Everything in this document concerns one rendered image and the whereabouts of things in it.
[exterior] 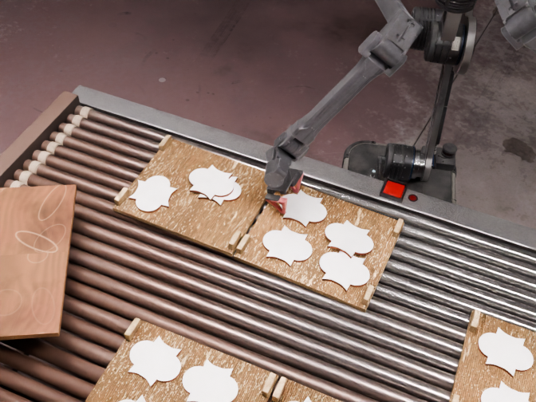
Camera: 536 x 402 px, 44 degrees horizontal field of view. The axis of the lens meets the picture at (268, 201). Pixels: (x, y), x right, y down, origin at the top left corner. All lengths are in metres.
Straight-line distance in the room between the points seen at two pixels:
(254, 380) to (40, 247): 0.68
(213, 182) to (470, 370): 0.94
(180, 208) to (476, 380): 0.98
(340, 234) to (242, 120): 1.86
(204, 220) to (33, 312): 0.57
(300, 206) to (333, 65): 2.22
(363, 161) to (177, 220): 1.41
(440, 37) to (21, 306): 1.58
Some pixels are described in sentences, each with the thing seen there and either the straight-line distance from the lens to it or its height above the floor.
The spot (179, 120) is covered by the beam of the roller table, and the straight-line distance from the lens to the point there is 2.40.
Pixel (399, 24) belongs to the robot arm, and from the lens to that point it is 1.79.
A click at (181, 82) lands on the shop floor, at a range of 4.04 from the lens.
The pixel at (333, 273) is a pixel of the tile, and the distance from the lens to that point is 1.93.
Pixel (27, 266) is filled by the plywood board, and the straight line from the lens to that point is 1.90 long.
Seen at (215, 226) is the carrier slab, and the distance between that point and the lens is 2.03.
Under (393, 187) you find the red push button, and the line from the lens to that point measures 2.21.
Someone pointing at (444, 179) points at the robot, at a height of 0.24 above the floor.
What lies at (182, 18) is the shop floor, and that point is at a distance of 4.57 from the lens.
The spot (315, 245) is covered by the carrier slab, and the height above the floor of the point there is 0.94.
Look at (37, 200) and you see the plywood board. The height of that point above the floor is 1.04.
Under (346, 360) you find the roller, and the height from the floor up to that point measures 0.92.
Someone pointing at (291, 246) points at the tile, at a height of 0.95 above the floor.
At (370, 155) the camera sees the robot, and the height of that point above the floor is 0.24.
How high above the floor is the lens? 2.51
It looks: 49 degrees down
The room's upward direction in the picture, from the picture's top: 3 degrees clockwise
